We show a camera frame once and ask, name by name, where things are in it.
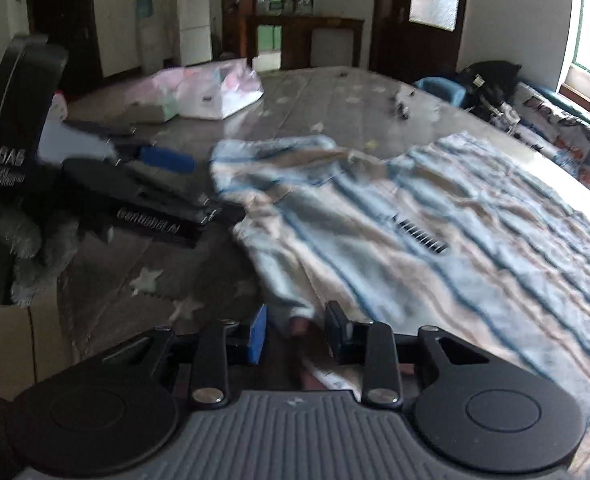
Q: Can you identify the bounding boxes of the blue striped knit garment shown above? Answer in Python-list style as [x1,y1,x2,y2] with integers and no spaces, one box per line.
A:
[210,133,590,415]

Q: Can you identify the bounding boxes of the gloved left hand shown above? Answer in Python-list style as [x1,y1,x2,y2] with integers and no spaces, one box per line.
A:
[0,208,82,308]

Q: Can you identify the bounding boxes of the pink white plastic bag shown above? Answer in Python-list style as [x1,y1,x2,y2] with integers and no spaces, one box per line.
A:
[124,58,263,124]

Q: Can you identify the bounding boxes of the water dispenser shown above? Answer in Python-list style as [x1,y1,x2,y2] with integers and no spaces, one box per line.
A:
[136,0,167,75]

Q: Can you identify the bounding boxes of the white refrigerator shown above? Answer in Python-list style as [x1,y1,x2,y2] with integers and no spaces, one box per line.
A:
[177,0,213,66]

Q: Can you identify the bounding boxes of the dark wooden cabinet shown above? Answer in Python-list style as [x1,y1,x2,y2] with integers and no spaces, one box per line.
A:
[221,0,365,72]

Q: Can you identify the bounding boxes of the small black marker pen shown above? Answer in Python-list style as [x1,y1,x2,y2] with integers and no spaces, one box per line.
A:
[393,90,415,120]

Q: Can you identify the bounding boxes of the blue plastic chair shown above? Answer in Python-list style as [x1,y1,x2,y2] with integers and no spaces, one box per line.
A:
[413,77,466,107]

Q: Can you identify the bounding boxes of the dark wooden door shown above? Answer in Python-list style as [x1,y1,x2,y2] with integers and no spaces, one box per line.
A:
[369,0,466,82]

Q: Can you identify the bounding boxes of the long butterfly print cushion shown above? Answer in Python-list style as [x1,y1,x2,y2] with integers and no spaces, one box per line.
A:
[491,82,590,190]

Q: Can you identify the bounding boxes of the black bag on sofa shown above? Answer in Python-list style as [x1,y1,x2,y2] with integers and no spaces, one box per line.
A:
[455,61,522,107]

